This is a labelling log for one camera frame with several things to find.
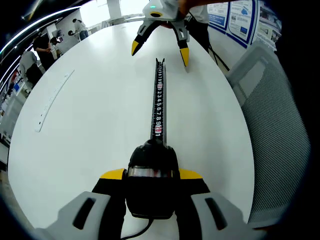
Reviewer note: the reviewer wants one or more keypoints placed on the blue framed wall poster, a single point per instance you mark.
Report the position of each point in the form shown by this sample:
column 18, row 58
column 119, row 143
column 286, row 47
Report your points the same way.
column 218, row 13
column 242, row 20

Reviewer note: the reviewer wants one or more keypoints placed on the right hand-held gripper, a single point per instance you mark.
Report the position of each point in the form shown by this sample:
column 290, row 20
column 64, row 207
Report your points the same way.
column 162, row 10

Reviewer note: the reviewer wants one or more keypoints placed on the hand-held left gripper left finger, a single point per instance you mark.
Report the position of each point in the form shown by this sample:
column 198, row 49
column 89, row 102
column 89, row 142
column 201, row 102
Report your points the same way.
column 90, row 207

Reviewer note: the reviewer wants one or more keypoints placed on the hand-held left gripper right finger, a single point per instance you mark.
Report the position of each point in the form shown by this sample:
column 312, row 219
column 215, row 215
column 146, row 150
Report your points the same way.
column 212, row 207

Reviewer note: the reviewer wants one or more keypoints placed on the white wall poster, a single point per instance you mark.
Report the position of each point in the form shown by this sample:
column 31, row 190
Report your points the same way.
column 268, row 22

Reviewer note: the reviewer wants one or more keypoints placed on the person's body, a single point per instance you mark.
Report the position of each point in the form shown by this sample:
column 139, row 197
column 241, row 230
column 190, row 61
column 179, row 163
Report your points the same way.
column 200, row 22

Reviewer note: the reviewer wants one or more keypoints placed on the white plastic ruler strip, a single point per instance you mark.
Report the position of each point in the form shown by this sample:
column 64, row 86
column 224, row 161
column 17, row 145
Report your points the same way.
column 53, row 100

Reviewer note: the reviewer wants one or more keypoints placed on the black tape measure with blade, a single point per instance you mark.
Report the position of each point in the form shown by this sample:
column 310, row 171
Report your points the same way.
column 152, row 172

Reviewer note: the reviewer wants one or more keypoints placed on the grey mesh office chair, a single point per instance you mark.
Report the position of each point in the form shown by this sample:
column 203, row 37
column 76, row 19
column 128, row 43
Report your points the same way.
column 272, row 135

